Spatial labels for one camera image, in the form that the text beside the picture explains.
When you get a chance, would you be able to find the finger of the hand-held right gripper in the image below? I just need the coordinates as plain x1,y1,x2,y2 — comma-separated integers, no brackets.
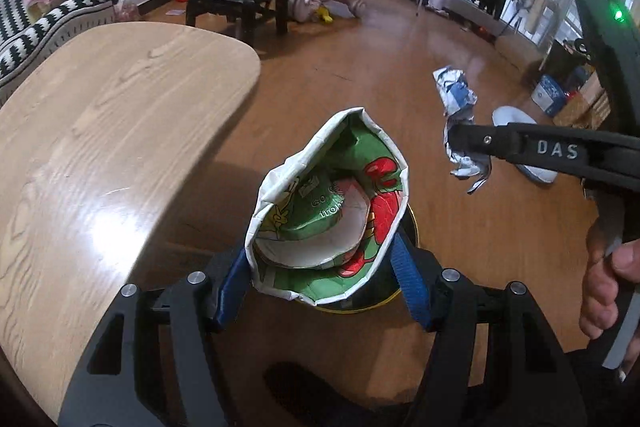
447,121,608,180

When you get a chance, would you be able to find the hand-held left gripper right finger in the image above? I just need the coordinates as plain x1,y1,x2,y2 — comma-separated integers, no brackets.
390,232,588,427

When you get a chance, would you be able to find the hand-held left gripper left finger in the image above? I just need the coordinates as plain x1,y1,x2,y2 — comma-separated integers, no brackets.
59,247,251,427

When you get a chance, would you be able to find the black bin with yellow rim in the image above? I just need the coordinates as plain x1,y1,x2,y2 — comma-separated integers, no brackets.
295,202,421,315

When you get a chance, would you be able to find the blue and white paper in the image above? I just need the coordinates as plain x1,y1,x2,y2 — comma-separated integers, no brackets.
432,66,493,195

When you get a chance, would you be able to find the green printed paper bag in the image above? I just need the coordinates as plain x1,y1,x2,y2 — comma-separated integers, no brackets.
245,107,410,308

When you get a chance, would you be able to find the person's right hand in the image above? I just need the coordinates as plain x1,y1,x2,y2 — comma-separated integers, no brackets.
579,222,640,340

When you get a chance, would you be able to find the white slipper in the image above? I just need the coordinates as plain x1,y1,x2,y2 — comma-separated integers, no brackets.
492,106,558,185

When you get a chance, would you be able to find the cardboard box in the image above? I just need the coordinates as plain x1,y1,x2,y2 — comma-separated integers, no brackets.
552,67,613,130

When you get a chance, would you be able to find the blue and white box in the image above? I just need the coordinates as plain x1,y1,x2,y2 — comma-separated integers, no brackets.
531,74,568,116

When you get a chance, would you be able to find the black and white patterned blanket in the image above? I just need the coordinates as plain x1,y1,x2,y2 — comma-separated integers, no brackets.
0,0,120,80

